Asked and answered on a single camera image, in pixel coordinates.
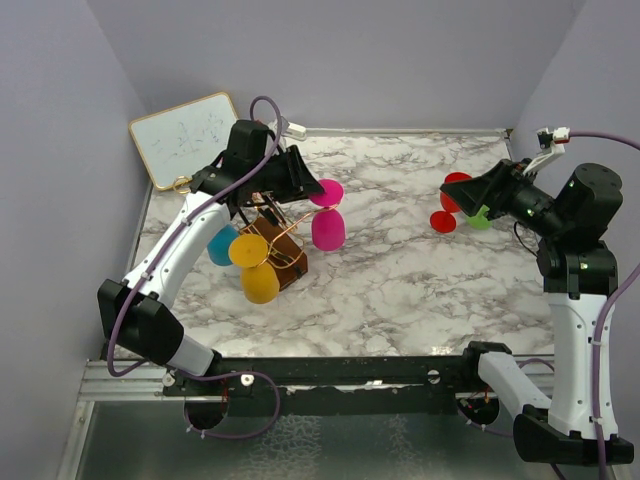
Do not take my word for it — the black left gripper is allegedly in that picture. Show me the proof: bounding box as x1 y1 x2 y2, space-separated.
250 145 325 204

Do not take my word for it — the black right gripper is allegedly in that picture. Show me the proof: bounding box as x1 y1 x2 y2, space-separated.
443 157 569 237

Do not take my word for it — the green wine glass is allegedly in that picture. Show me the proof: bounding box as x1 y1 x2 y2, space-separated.
466 205 492 231

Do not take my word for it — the red wine glass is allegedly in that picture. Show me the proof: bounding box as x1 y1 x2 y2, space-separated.
430 172 471 234

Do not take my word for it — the pink wine glass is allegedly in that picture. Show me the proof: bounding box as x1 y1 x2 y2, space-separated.
309 179 346 252

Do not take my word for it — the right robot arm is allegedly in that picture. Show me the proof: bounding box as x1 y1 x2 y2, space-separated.
440 160 634 467

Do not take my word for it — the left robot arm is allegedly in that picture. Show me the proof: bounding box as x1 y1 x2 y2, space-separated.
97 120 324 395

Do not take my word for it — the yellow wine glass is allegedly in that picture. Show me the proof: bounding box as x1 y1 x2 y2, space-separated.
229 234 280 304

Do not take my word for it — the blue wine glass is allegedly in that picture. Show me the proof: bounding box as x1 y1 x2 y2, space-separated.
207 224 239 267

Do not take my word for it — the gold framed whiteboard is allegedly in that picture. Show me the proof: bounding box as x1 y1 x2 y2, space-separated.
129 92 238 191

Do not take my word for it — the gold wire glass rack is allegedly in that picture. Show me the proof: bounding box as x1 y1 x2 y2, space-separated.
172 174 321 292

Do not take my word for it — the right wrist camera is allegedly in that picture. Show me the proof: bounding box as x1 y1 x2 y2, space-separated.
522 127 571 176

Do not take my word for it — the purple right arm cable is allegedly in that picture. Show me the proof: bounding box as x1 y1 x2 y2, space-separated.
464 129 640 480

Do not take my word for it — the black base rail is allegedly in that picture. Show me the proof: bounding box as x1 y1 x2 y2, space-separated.
163 341 509 417

